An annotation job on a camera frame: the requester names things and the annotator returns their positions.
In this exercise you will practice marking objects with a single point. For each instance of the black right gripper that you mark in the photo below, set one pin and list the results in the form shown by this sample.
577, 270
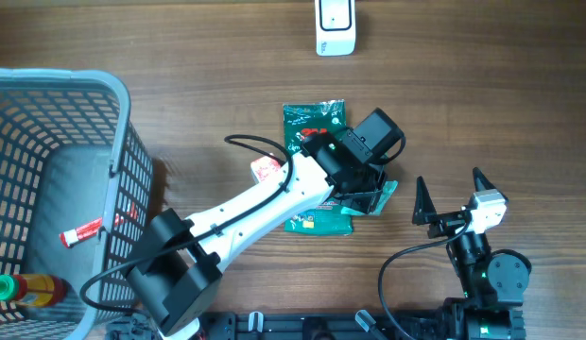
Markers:
424, 213

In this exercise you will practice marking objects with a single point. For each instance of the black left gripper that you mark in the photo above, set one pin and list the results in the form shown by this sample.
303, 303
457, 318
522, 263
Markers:
365, 204

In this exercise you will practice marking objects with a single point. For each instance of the green 3M gloves packet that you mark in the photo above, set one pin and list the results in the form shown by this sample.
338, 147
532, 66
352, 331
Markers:
300, 120

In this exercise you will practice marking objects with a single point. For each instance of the red white small box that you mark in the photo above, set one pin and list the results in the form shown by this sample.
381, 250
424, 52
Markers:
263, 168

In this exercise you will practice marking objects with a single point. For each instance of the red stick sachet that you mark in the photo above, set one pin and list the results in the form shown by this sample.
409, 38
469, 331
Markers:
88, 230

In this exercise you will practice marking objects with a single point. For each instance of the red sauce bottle green cap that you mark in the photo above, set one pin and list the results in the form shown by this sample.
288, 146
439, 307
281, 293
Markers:
32, 290

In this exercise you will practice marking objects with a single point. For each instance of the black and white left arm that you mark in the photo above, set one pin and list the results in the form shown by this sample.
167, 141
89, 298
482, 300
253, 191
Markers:
178, 263

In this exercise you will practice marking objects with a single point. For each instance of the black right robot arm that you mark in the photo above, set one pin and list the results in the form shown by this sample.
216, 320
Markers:
493, 281

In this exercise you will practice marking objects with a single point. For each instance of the white barcode scanner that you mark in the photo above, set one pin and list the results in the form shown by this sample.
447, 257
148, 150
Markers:
335, 27

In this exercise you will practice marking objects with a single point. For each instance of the grey plastic mesh basket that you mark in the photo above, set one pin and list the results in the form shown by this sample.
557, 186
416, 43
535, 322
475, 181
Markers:
68, 155

